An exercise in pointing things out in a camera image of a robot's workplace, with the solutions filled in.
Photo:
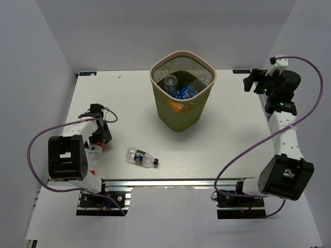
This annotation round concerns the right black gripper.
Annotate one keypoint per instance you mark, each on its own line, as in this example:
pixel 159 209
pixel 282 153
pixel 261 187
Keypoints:
pixel 256 76

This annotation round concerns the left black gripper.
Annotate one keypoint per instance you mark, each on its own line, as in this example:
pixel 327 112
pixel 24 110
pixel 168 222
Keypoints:
pixel 105 136

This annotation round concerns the red label water bottle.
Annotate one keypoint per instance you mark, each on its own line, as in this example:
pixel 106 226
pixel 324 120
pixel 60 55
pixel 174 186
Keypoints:
pixel 94 156

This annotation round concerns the blue label bottle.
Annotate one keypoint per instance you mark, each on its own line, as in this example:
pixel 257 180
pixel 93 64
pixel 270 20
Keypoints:
pixel 193 88
pixel 170 85

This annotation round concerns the orange juice bottle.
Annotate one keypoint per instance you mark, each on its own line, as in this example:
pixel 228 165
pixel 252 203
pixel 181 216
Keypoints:
pixel 176 107

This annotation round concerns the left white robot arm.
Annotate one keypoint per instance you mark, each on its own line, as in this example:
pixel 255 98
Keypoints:
pixel 67 153

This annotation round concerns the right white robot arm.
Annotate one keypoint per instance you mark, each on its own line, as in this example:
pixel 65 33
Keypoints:
pixel 287 174

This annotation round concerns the green mesh waste bin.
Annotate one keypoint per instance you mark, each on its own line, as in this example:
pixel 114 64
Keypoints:
pixel 186 66

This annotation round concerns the right blue table label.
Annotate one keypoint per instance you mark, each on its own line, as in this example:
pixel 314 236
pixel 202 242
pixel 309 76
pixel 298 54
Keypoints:
pixel 241 71

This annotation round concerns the black cap cola bottle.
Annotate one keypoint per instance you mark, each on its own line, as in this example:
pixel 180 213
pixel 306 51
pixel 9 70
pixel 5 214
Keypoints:
pixel 141 158

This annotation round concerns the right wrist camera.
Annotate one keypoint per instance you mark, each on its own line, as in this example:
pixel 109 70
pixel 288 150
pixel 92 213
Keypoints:
pixel 279 63

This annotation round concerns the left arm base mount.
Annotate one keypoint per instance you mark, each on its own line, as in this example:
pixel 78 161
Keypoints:
pixel 90 205

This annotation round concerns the aluminium table frame rail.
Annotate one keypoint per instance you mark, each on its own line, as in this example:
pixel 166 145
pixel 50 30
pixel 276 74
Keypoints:
pixel 161 183

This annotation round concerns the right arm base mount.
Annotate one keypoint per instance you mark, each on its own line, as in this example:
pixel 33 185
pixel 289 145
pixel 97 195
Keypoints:
pixel 238 208

